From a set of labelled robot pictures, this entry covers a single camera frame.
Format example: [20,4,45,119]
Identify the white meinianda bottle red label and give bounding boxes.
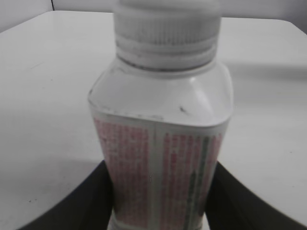
[88,59,233,230]

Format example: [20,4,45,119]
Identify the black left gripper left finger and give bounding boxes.
[20,161,114,230]

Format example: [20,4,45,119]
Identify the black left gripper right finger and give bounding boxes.
[204,163,307,230]

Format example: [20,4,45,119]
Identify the white ribbed bottle cap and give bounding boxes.
[113,0,221,71]

